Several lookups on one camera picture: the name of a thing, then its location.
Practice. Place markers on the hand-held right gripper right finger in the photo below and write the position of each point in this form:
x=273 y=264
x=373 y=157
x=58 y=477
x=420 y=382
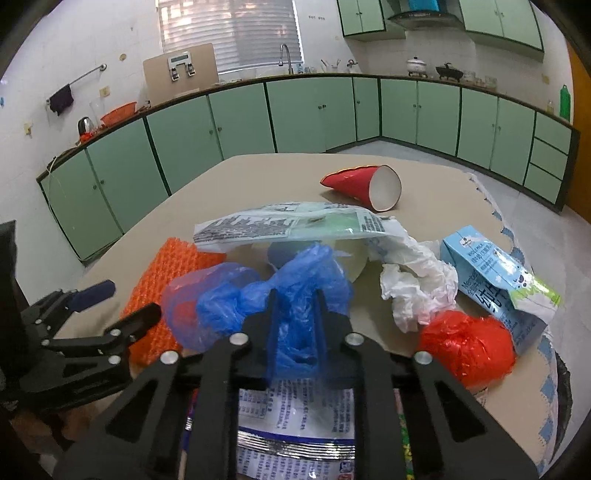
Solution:
x=334 y=334

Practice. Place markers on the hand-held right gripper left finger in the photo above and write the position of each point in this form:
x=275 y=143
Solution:
x=258 y=334

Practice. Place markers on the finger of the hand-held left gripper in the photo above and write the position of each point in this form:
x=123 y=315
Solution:
x=134 y=325
x=94 y=291

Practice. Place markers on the orange foam mesh sleeve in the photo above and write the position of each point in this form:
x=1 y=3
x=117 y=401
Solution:
x=157 y=277

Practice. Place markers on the blue plastic bag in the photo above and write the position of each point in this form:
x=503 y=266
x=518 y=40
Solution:
x=295 y=277

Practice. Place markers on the white paper cup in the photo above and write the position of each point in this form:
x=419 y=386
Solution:
x=355 y=259

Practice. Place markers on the silver printed snack packet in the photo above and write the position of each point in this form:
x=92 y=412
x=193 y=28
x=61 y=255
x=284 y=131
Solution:
x=295 y=415

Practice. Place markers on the white tissue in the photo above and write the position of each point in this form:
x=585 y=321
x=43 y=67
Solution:
x=415 y=286

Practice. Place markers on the printed white plastic wrapper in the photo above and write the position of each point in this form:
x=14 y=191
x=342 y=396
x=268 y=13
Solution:
x=258 y=226

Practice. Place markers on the red plastic bag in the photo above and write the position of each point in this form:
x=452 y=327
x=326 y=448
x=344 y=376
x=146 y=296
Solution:
x=466 y=346

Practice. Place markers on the red paper cup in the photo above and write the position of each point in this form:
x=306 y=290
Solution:
x=351 y=184

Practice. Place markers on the light blue milk carton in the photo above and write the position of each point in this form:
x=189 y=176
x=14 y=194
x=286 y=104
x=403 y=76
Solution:
x=480 y=267

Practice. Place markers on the steel electric kettle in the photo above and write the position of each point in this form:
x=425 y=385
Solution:
x=85 y=124

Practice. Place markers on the orange plastic basin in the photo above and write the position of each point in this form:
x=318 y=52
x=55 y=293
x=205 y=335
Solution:
x=119 y=115

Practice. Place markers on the green lower kitchen cabinets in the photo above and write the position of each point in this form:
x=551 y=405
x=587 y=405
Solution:
x=184 y=134

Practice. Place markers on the green kitchen cabinets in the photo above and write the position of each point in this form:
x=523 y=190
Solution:
x=360 y=18
x=184 y=134

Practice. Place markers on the dark towel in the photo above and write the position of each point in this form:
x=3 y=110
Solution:
x=61 y=99

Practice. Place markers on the cardboard box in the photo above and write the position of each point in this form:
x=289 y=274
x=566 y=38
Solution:
x=157 y=85

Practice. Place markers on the silver teapot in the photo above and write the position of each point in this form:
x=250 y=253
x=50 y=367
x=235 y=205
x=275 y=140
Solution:
x=352 y=66

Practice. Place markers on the white cooking pot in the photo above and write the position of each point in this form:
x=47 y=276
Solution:
x=416 y=67

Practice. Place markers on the steel kitchen faucet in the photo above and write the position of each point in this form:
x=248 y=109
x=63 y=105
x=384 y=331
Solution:
x=285 y=53

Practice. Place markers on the black wok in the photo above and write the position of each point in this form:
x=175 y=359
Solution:
x=448 y=72

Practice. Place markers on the window blinds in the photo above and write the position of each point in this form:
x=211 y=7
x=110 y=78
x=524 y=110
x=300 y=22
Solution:
x=231 y=27

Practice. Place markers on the orange wooden door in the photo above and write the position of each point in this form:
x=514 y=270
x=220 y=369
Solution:
x=579 y=138

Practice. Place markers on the green upper kitchen cabinets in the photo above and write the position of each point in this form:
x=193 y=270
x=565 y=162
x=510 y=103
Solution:
x=360 y=18

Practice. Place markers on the green bottle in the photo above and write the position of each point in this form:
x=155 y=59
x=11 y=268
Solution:
x=564 y=104

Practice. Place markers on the steel range hood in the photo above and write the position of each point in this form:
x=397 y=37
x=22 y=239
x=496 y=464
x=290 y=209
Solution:
x=425 y=19

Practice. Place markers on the blue box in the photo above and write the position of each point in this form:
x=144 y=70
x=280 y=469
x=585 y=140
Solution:
x=425 y=4

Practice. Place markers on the wall towel bar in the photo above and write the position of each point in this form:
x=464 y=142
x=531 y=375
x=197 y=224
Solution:
x=85 y=76

